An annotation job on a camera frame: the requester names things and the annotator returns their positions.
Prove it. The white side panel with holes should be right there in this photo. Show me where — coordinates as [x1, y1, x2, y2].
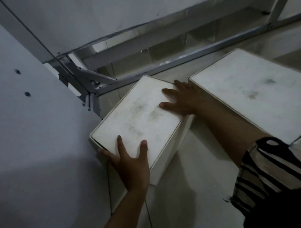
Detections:
[0, 23, 111, 228]

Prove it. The grey metal corner bracket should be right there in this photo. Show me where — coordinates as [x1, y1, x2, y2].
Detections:
[52, 54, 117, 111]

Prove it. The person's left hand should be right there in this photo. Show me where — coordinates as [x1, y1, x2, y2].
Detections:
[98, 135, 150, 191]

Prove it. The large white cardboard box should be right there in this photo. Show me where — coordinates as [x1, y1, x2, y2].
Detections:
[189, 48, 301, 145]

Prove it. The person's right hand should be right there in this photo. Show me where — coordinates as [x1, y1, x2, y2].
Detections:
[159, 80, 208, 116]

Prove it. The small white cardboard box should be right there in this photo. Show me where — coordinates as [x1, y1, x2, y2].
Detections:
[89, 75, 195, 186]

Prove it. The person's left forearm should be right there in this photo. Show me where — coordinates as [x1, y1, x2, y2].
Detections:
[104, 187, 150, 228]

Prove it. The person's right forearm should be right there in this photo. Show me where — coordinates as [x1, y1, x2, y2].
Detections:
[194, 94, 271, 168]

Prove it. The grey metal rack frame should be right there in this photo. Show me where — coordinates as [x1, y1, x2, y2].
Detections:
[0, 0, 301, 118]

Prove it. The black and white striped sleeve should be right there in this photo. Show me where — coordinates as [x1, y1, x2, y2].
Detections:
[231, 137, 301, 228]

